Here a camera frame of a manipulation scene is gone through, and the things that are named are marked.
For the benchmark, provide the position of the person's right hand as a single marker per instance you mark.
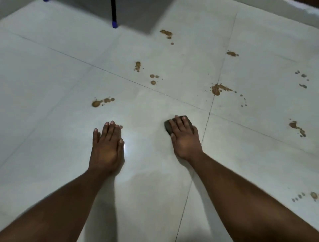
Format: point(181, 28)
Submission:
point(185, 142)

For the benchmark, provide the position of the person's left hand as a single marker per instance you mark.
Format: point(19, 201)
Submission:
point(107, 152)

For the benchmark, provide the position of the dark brown scrubbing sponge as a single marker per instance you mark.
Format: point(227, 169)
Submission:
point(167, 126)

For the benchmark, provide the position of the person's right forearm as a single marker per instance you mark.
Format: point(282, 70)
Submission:
point(244, 204)

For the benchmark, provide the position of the person's left forearm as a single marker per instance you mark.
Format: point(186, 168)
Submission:
point(54, 212)

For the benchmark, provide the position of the dark brown wooden panel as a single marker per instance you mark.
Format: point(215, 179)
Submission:
point(311, 2)

